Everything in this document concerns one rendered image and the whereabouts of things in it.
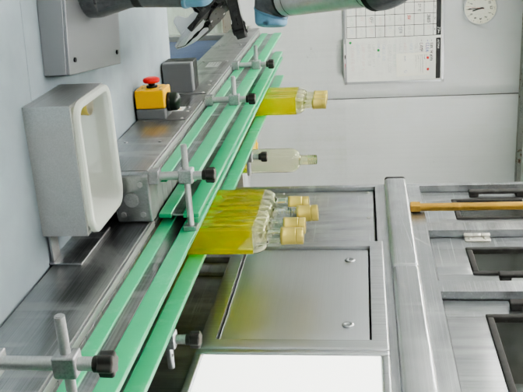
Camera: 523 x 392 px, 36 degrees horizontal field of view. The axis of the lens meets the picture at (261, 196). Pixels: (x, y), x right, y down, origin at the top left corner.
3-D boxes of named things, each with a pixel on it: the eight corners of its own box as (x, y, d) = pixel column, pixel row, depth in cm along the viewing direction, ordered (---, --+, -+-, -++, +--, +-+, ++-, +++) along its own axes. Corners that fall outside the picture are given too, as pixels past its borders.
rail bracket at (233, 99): (203, 107, 202) (254, 105, 201) (200, 78, 200) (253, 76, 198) (205, 103, 206) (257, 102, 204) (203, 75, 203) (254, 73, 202)
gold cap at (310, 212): (297, 225, 165) (318, 223, 164) (296, 209, 163) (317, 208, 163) (298, 218, 168) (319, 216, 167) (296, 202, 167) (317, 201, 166)
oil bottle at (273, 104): (239, 117, 258) (326, 113, 254) (237, 99, 256) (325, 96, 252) (241, 112, 263) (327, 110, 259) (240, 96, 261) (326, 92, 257)
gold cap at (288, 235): (280, 247, 154) (303, 247, 153) (279, 230, 153) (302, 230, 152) (282, 240, 157) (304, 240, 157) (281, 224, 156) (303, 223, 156)
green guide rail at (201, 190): (159, 218, 154) (199, 218, 153) (158, 213, 153) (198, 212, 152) (262, 54, 317) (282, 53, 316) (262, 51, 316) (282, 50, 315)
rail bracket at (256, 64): (230, 71, 245) (273, 69, 243) (229, 47, 243) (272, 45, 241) (232, 68, 249) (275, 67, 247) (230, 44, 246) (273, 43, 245)
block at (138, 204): (116, 224, 150) (152, 223, 149) (110, 176, 147) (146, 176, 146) (121, 217, 154) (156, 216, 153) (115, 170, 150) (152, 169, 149)
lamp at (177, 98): (166, 113, 186) (179, 112, 185) (164, 94, 184) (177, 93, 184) (170, 108, 190) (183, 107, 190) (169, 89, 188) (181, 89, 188)
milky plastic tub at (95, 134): (45, 238, 132) (96, 237, 131) (22, 106, 124) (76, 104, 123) (79, 201, 148) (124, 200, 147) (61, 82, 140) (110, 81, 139)
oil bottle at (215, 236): (160, 256, 156) (268, 255, 154) (157, 229, 155) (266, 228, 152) (166, 244, 162) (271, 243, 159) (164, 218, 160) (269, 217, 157)
